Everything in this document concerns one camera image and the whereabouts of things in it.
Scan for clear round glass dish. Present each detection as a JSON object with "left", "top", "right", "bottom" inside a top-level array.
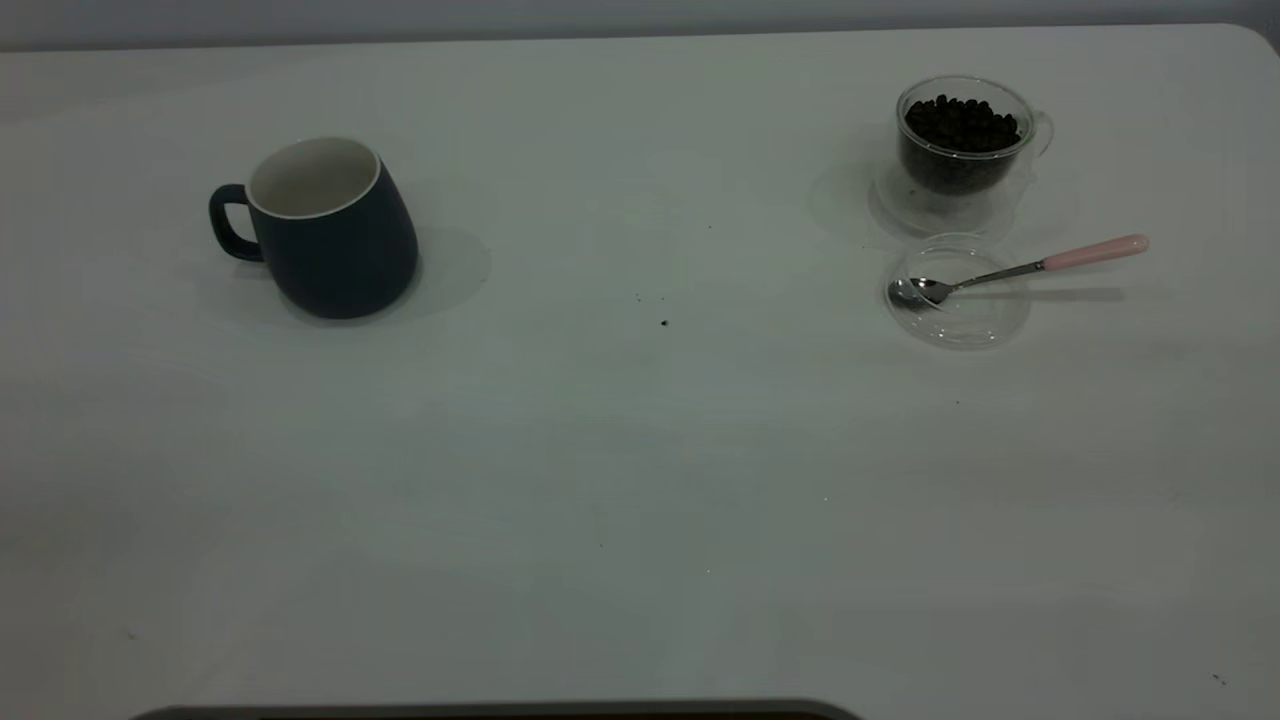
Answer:
[{"left": 884, "top": 232, "right": 1033, "bottom": 349}]

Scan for dark grey ceramic mug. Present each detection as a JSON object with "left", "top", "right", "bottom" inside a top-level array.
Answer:
[{"left": 208, "top": 136, "right": 421, "bottom": 321}]

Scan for clear glass cup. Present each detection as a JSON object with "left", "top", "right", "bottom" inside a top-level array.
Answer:
[{"left": 872, "top": 75, "right": 1056, "bottom": 241}]

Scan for metal spoon with pink handle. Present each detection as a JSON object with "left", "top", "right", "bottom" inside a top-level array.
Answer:
[{"left": 888, "top": 234, "right": 1151, "bottom": 311}]

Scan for dark coffee beans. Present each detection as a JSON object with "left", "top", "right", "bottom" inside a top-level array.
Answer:
[{"left": 903, "top": 95, "right": 1023, "bottom": 193}]

